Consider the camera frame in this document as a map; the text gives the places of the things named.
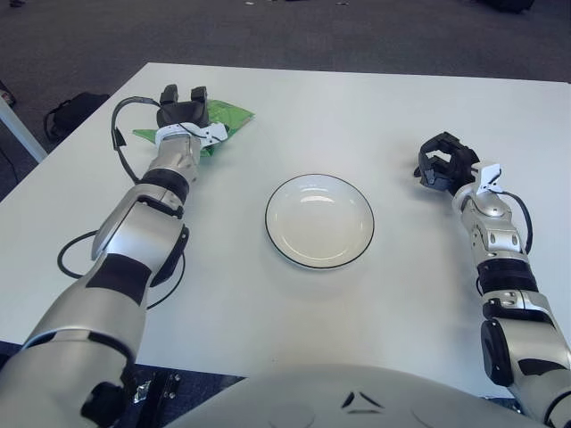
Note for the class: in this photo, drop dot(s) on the white plate with black rim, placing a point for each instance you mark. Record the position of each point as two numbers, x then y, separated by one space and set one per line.
319 223

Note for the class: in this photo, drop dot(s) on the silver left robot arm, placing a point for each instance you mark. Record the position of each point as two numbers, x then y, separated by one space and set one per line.
120 232

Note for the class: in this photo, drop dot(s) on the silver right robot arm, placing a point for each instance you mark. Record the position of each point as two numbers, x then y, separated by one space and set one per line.
495 232

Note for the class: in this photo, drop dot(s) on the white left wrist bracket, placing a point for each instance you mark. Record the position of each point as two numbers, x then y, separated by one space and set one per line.
214 131

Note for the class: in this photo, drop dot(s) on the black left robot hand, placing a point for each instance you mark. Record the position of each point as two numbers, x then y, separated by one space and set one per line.
183 113

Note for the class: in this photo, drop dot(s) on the white table leg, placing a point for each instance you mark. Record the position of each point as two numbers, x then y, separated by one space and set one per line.
22 134

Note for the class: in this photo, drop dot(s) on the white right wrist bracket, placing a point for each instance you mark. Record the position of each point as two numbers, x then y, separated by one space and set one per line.
488 176

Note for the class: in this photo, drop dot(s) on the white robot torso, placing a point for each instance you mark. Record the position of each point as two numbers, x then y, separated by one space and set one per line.
312 401

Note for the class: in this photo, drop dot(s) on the green snack bag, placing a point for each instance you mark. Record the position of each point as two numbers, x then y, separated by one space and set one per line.
229 116

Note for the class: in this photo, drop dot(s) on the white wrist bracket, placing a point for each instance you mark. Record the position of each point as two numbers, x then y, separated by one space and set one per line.
214 131
488 176

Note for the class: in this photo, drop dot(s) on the dark wheeled floor object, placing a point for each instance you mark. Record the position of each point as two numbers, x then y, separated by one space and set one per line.
6 93

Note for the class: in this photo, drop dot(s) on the black floor equipment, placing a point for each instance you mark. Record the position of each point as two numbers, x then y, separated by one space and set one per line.
504 4

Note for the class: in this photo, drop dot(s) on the black backpack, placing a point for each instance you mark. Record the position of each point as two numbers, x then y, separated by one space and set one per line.
76 109

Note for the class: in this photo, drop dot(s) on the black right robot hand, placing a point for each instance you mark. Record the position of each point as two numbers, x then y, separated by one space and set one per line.
461 162

